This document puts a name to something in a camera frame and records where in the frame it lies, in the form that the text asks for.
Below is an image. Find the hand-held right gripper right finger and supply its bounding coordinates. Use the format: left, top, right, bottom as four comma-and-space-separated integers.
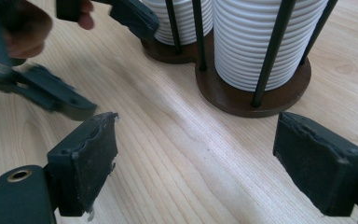
272, 111, 358, 217

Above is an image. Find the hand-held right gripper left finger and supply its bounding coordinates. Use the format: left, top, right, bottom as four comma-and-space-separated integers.
47, 111, 119, 217

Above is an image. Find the stack of white cups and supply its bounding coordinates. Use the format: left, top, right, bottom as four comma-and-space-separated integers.
141, 0, 214, 47
213, 0, 329, 93

